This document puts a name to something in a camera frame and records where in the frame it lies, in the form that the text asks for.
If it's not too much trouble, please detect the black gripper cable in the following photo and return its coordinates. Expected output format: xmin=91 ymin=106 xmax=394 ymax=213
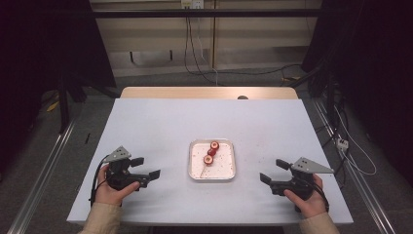
xmin=310 ymin=179 xmax=330 ymax=213
xmin=89 ymin=155 xmax=111 ymax=208

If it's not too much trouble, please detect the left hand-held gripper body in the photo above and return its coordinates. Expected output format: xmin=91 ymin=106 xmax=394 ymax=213
xmin=102 ymin=145 xmax=152 ymax=191

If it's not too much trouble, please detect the light wooden table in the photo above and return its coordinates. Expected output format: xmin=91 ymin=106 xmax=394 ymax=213
xmin=120 ymin=86 xmax=299 ymax=100

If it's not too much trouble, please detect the black metal stand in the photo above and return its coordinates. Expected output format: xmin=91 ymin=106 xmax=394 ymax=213
xmin=56 ymin=69 xmax=122 ymax=135

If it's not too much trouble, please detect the black floor cable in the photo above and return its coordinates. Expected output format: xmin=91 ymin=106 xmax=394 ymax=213
xmin=194 ymin=63 xmax=303 ymax=78

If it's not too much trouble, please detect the white hanging cable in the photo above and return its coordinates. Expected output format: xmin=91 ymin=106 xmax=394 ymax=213
xmin=196 ymin=18 xmax=219 ymax=86

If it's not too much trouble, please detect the white floor cable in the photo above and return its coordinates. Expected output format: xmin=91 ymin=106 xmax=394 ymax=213
xmin=333 ymin=105 xmax=378 ymax=177

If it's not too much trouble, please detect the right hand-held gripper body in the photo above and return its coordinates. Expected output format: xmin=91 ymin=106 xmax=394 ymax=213
xmin=269 ymin=156 xmax=335 ymax=202

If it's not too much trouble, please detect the aluminium floor rail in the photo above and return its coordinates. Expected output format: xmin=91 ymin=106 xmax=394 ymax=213
xmin=7 ymin=118 xmax=78 ymax=234
xmin=312 ymin=97 xmax=397 ymax=234

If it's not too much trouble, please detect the black horizontal frame bar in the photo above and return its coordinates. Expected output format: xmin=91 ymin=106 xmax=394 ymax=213
xmin=92 ymin=8 xmax=325 ymax=20

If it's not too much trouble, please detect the black cable bundle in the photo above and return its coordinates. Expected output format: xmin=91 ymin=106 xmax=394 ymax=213
xmin=319 ymin=72 xmax=350 ymax=183

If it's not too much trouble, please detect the silver metal tray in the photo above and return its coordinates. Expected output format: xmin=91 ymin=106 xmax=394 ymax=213
xmin=187 ymin=138 xmax=237 ymax=182

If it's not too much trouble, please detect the white power strip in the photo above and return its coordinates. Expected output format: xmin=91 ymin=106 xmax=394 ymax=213
xmin=336 ymin=137 xmax=350 ymax=151

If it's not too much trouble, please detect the white wall socket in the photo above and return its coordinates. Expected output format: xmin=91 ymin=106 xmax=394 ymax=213
xmin=180 ymin=0 xmax=205 ymax=10

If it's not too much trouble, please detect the person's right hand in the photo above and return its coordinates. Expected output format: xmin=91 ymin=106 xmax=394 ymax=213
xmin=282 ymin=174 xmax=327 ymax=219

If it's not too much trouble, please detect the white table mat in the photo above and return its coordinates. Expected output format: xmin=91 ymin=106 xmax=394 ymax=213
xmin=66 ymin=97 xmax=355 ymax=227

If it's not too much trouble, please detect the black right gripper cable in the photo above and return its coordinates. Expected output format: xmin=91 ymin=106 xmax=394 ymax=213
xmin=310 ymin=179 xmax=330 ymax=213

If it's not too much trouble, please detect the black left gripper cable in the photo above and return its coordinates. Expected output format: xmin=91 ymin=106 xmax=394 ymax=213
xmin=89 ymin=155 xmax=111 ymax=208

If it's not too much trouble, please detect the black curtain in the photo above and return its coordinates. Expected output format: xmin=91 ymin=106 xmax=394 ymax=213
xmin=300 ymin=0 xmax=413 ymax=178
xmin=0 ymin=0 xmax=117 ymax=176

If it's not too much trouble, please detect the black hanging cable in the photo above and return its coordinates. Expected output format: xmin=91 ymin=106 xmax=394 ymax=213
xmin=183 ymin=17 xmax=225 ymax=87

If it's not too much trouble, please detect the person's left hand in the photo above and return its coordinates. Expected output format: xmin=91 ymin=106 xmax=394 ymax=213
xmin=94 ymin=165 xmax=141 ymax=207

